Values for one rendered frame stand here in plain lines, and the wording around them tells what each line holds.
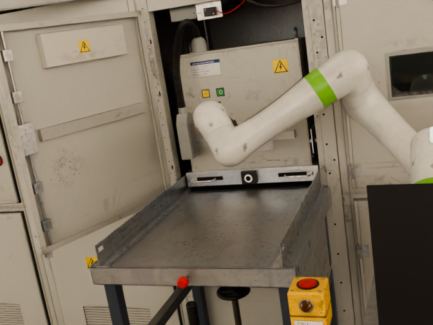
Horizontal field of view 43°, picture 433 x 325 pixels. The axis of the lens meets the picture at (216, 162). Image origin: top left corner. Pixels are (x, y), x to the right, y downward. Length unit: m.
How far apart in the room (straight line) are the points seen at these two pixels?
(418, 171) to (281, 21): 1.56
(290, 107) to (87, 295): 1.43
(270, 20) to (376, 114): 1.21
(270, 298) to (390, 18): 1.17
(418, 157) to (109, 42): 1.17
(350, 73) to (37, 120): 1.01
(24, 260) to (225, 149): 1.40
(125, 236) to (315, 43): 0.92
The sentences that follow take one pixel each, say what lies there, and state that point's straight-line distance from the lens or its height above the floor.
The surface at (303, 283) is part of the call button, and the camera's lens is 1.27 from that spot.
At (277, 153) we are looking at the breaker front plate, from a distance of 2.15.
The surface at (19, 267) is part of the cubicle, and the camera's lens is 2.83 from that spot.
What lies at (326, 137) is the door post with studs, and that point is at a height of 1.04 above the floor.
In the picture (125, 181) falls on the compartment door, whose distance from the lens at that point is 2.15.
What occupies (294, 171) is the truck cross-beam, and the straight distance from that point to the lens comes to 2.14.
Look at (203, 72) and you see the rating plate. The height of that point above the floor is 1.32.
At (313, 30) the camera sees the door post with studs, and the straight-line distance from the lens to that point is 2.01.
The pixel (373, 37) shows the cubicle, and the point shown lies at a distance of 1.97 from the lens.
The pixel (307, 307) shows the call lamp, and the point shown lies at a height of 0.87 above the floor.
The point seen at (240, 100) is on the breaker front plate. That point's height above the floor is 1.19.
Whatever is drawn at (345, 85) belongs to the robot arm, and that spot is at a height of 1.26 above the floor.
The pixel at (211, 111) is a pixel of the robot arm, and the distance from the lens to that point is 1.73.
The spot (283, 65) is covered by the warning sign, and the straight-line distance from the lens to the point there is 2.08.
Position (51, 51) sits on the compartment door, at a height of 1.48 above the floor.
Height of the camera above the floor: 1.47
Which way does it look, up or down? 13 degrees down
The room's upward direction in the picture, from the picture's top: 9 degrees counter-clockwise
